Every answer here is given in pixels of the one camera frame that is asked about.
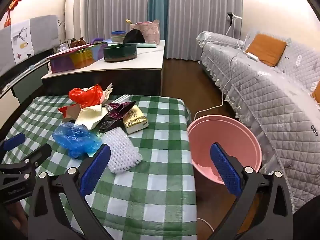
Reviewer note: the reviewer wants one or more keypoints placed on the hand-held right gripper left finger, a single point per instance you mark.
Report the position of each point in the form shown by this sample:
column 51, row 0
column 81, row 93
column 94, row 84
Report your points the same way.
column 96, row 167

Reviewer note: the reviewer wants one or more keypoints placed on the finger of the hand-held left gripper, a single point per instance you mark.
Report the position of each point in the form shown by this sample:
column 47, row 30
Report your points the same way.
column 15, row 141
column 37, row 153

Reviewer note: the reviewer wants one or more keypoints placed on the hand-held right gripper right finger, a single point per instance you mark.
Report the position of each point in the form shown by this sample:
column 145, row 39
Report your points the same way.
column 225, row 167

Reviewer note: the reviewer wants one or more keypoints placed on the white foam net sleeve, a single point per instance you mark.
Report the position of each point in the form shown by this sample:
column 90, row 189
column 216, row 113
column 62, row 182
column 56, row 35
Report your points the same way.
column 120, row 152

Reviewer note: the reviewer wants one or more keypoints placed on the pink plastic bin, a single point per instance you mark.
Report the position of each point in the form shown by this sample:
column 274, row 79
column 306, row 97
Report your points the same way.
column 225, row 132

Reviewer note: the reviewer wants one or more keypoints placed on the blue plastic bag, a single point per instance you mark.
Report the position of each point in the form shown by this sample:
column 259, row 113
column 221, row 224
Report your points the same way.
column 72, row 137

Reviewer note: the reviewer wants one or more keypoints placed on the black plastic wrapper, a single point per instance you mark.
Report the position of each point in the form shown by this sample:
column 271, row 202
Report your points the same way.
column 110, row 125

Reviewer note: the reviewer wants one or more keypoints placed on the torn red cardboard piece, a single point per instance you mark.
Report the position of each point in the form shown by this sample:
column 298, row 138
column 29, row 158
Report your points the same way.
column 70, row 113

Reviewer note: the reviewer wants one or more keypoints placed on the white cloth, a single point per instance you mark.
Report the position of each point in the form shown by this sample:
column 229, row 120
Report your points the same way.
column 88, row 116

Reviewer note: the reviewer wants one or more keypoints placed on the dark maroon foil wrapper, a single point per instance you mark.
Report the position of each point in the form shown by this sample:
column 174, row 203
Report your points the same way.
column 120, row 110

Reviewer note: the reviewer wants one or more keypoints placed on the red plastic bag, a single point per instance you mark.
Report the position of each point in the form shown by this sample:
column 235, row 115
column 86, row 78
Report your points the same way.
column 85, row 96

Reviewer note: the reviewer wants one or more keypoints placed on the bundle of white straws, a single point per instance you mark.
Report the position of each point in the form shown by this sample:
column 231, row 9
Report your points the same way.
column 122, row 97

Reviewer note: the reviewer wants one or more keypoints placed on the torn white paper carton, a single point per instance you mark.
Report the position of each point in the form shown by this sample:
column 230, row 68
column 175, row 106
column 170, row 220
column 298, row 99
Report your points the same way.
column 108, row 92

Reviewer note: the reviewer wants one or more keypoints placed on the dark television cabinet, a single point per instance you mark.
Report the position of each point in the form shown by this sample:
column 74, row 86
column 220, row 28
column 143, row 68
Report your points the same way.
column 25, row 85

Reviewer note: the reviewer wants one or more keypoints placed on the green checked tablecloth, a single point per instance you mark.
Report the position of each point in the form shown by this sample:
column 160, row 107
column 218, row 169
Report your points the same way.
column 155, row 180

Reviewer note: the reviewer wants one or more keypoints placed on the long white rod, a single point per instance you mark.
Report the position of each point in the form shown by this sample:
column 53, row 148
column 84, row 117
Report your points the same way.
column 32, row 66

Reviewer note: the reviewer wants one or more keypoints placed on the grey quilted sofa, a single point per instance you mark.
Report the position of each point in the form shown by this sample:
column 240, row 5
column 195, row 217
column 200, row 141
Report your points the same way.
column 262, row 92

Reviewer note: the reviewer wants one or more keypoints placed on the colourful tin box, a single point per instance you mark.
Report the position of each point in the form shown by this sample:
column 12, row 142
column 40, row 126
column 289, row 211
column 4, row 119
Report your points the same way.
column 75, row 60

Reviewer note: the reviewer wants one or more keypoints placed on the white top coffee table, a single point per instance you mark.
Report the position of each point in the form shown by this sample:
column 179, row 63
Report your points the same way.
column 125, row 65

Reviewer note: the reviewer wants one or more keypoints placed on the white power strip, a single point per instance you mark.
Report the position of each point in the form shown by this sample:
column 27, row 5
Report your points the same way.
column 252, row 56

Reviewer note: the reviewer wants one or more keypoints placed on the grey television dust cover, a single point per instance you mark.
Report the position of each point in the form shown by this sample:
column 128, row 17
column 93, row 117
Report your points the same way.
column 42, row 30

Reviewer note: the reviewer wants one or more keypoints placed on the dark green round bowl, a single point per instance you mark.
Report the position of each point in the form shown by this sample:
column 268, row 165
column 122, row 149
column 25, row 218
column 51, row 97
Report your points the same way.
column 120, row 52

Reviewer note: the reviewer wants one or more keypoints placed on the orange cushion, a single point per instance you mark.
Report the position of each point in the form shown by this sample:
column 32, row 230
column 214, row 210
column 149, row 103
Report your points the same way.
column 266, row 48
column 317, row 92

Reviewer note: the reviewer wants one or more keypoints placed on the mint green tray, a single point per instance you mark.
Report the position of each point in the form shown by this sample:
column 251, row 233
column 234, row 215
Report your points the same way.
column 147, row 45

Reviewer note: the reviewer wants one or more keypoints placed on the black hat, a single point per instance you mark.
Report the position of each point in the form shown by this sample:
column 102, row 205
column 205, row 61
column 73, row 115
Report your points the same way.
column 133, row 38

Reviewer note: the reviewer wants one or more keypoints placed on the blue plastic bowl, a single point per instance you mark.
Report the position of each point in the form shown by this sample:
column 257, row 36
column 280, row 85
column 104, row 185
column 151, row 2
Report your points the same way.
column 118, row 33

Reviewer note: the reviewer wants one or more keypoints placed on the white standing air conditioner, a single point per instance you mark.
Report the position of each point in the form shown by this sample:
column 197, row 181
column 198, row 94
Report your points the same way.
column 75, row 10

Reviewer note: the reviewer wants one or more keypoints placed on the pink fabric basket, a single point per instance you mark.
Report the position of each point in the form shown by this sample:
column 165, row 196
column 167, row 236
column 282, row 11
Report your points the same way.
column 151, row 33

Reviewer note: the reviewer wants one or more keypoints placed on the grey curtain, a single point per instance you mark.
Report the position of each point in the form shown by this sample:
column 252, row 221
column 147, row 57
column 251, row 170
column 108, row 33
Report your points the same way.
column 205, row 17
column 112, row 5

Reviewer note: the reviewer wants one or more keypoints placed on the teal curtain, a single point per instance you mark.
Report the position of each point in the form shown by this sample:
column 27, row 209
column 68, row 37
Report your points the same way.
column 157, row 5

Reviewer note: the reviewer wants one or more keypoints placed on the small photo frame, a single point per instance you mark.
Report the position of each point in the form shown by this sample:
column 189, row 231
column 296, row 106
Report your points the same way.
column 63, row 47

